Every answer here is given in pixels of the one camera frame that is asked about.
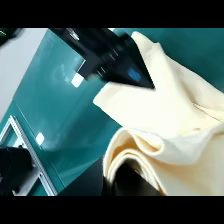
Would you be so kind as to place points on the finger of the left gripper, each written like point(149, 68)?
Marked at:
point(131, 71)

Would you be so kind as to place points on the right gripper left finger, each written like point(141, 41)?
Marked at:
point(89, 183)

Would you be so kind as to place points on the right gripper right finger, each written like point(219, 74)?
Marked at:
point(133, 183)

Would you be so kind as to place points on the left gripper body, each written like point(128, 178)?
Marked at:
point(96, 46)

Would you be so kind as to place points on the cream shirt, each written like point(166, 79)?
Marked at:
point(173, 113)

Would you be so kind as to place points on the silver frame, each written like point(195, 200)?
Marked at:
point(36, 166)

